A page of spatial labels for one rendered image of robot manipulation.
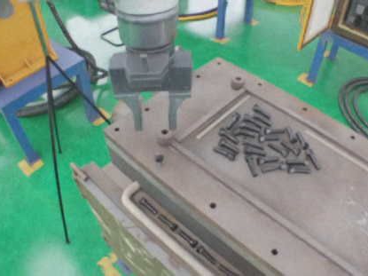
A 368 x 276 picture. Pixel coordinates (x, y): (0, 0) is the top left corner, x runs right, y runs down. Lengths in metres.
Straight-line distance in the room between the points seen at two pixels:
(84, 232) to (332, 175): 1.77
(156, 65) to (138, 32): 0.05
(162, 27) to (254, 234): 0.40
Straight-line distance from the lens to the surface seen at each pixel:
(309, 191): 0.68
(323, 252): 0.61
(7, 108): 2.33
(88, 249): 2.13
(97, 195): 0.82
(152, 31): 0.42
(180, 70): 0.47
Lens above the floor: 1.89
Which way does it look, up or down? 47 degrees down
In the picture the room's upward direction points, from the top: straight up
